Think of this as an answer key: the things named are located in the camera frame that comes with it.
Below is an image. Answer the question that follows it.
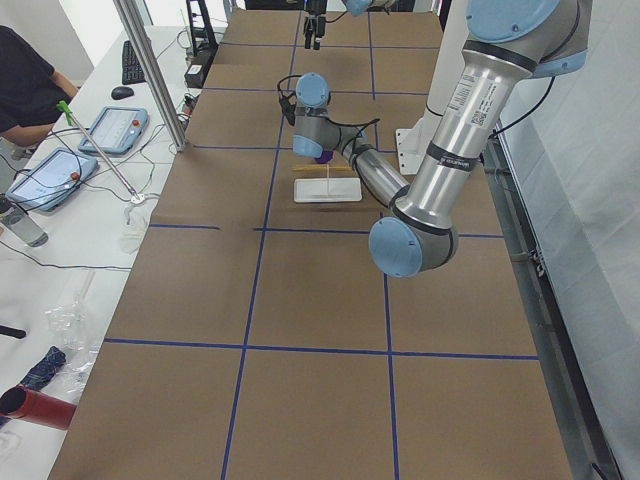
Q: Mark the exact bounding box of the dark blue folded cloth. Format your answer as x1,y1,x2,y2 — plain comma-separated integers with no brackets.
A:
19,346,66,391

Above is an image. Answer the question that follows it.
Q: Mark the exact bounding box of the black power box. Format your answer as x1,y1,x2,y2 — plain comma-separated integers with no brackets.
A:
184,64,206,89

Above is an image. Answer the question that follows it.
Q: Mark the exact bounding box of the white towel rack base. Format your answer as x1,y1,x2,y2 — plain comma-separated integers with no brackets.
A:
294,178,362,203

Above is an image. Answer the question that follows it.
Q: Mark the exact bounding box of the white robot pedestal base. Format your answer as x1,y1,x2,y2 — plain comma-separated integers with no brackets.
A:
396,1,469,174

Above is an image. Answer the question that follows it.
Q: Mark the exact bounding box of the aluminium frame post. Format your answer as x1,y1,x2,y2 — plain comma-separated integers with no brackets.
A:
114,0,187,152

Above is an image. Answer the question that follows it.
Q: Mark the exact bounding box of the black computer mouse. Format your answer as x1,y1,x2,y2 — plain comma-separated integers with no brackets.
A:
111,86,135,100

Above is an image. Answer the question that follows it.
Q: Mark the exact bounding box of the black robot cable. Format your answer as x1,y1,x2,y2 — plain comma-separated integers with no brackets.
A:
329,117,381,156

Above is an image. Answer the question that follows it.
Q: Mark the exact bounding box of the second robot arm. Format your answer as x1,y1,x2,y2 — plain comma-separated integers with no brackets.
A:
342,0,397,17

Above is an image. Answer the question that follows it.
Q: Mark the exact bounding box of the red cylinder tube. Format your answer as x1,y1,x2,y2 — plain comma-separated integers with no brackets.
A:
1,385,76,430

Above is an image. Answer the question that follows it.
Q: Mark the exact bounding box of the purple towel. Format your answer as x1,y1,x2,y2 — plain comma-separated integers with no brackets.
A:
314,150,333,165

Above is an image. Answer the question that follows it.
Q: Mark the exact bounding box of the near blue teach pendant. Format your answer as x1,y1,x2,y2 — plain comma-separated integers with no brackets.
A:
6,147,98,211

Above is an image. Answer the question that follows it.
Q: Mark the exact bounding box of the green tipped metal grabber stick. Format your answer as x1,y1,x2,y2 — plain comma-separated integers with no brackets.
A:
56,100,146,205

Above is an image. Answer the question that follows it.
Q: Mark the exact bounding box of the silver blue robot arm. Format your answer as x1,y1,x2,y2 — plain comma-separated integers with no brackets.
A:
293,1,592,278

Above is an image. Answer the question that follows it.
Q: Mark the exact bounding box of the person in black shirt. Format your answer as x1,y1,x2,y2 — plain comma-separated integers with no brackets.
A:
1,26,79,148

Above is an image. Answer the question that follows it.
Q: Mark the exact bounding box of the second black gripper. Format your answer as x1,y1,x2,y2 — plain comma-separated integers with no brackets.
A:
304,0,327,50

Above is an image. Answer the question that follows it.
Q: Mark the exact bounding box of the left wooden rack rod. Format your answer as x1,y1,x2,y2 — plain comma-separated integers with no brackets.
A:
291,164,351,173

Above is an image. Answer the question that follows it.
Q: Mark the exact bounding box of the clear water bottle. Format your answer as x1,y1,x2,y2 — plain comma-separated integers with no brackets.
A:
0,194,49,247

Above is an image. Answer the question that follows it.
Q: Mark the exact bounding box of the black keyboard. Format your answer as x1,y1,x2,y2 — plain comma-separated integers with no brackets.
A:
121,40,145,85

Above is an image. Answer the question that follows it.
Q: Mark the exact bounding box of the clear plastic bag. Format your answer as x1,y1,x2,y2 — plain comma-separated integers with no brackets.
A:
45,270,101,404

